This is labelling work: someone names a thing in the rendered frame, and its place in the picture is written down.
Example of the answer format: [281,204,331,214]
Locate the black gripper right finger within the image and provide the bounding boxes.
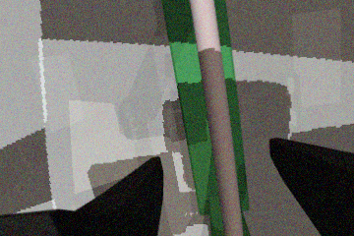
[269,138,354,236]

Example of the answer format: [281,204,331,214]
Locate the grey cylinder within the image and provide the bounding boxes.
[190,0,243,236]

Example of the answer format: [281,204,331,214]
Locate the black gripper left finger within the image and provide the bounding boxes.
[0,156,163,236]

